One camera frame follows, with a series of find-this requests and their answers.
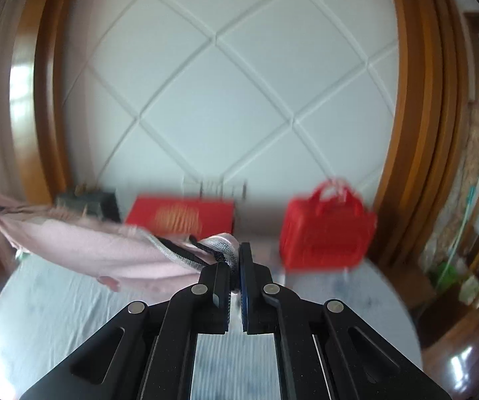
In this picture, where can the wooden headboard frame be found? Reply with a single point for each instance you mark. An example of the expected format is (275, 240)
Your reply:
(429, 130)

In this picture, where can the white wall socket panel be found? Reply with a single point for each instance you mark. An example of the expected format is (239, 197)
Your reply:
(214, 189)

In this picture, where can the pink printed t-shirt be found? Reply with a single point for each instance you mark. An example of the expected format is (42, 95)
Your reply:
(118, 256)

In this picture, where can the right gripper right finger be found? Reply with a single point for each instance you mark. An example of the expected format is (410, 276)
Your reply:
(325, 350)

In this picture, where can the red plastic carry case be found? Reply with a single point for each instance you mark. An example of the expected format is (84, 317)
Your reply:
(330, 229)

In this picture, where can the large red gift box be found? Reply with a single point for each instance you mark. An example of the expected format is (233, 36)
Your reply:
(168, 216)

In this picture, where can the dark green gift bag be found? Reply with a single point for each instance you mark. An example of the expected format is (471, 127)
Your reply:
(94, 203)

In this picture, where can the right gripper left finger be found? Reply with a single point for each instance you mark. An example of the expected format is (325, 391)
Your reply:
(147, 354)

